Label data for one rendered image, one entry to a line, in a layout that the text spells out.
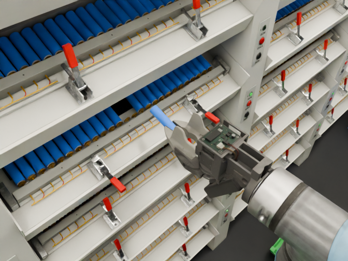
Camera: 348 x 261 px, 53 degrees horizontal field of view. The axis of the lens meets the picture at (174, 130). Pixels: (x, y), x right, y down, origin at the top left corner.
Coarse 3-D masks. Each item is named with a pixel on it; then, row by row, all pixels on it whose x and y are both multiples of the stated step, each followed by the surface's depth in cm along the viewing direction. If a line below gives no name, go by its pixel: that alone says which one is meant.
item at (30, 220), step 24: (216, 48) 90; (240, 72) 88; (168, 96) 84; (216, 96) 87; (120, 144) 75; (144, 144) 76; (48, 168) 69; (120, 168) 72; (0, 192) 62; (48, 192) 67; (72, 192) 68; (96, 192) 73; (24, 216) 64; (48, 216) 65
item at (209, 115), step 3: (195, 105) 81; (198, 108) 81; (201, 108) 81; (201, 111) 81; (204, 111) 81; (207, 114) 80; (210, 114) 80; (207, 117) 80; (210, 117) 79; (213, 117) 79; (216, 117) 79; (213, 120) 79; (216, 120) 79; (219, 120) 79; (216, 123) 79
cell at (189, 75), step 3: (180, 66) 86; (183, 66) 86; (180, 69) 87; (183, 69) 86; (186, 69) 86; (183, 72) 86; (186, 72) 86; (189, 72) 86; (186, 75) 86; (189, 75) 86; (192, 75) 86; (189, 78) 86
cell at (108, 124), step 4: (100, 112) 75; (96, 116) 75; (100, 116) 74; (104, 116) 75; (100, 120) 75; (104, 120) 74; (108, 120) 74; (104, 124) 74; (108, 124) 74; (112, 124) 74; (108, 128) 74
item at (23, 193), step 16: (208, 80) 86; (176, 96) 81; (144, 112) 77; (128, 128) 74; (96, 144) 71; (112, 144) 73; (80, 160) 68; (48, 176) 65; (16, 192) 63; (32, 192) 64
